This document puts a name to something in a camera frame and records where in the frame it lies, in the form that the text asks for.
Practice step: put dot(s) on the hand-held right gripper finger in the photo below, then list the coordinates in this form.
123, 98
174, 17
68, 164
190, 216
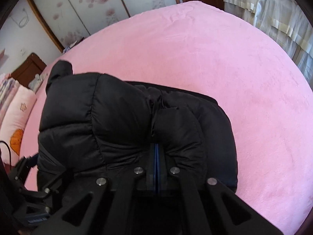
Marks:
154, 166
158, 166

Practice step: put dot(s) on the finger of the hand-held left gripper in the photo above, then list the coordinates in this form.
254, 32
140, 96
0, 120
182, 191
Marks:
23, 166
52, 183

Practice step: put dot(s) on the black puffer jacket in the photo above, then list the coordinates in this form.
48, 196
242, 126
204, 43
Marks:
97, 107

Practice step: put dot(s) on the pink flower print pillow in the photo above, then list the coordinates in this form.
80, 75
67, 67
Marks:
19, 112

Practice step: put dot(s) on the striped folded quilt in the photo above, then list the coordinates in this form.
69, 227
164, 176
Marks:
7, 90

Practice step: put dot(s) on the small grey white cloth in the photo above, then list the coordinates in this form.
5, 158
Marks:
38, 82

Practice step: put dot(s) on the wooden headboard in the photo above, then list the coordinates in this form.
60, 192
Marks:
29, 66

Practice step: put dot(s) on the pink bed blanket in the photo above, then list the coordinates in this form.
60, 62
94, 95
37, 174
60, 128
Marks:
220, 66

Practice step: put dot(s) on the floral sliding door wardrobe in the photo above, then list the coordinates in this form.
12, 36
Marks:
97, 5

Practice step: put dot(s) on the white lace curtain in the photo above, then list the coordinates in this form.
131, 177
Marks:
276, 12

